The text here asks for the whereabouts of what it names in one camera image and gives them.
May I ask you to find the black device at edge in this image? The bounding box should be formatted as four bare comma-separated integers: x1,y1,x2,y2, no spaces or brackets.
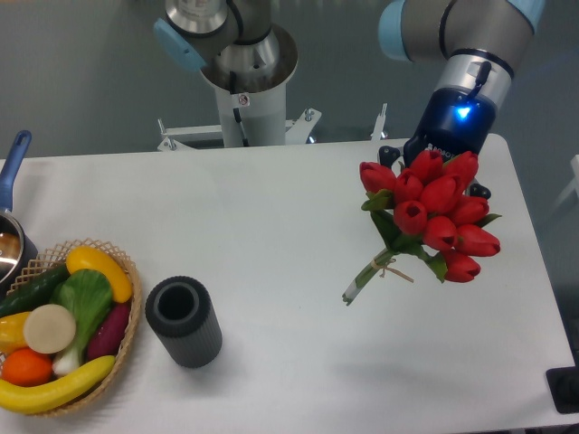
546,366,578,414

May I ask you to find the red tulip bouquet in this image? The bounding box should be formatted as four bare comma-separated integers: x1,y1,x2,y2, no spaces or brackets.
342,150,500,305

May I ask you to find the yellow pepper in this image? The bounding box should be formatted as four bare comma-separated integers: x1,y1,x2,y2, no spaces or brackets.
0,312,30,354

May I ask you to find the woven wicker basket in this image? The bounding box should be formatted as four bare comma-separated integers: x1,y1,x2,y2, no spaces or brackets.
8,239,142,417

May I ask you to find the beige round disc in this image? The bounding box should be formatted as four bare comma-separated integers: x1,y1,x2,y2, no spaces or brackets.
23,304,76,354

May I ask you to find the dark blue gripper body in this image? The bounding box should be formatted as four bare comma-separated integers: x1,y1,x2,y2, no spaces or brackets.
403,89,497,167

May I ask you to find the green cucumber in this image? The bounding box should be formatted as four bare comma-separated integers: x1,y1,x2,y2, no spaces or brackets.
1,264,70,317

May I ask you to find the blue handled saucepan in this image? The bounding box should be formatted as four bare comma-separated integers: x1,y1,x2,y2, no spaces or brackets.
1,130,37,299

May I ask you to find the yellow banana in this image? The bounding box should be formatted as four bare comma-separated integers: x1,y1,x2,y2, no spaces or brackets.
1,355,116,415

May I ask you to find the green bok choy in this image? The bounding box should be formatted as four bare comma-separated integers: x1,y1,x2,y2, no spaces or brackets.
51,269,112,377

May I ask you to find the purple sweet potato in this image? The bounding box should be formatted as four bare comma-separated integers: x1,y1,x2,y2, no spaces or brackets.
86,303,130,361

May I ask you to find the white frame at right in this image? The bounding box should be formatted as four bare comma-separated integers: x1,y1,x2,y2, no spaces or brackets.
538,155,578,232

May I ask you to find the dark grey ribbed vase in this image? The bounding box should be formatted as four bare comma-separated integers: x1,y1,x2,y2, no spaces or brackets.
145,276,223,369

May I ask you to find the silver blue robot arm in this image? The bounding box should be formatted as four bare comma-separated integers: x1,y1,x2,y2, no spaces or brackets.
154,1,545,164

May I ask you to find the orange fruit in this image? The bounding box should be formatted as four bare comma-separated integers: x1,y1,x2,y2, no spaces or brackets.
2,348,52,387

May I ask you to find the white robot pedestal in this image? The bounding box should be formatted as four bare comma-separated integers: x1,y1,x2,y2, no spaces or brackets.
156,22,391,153

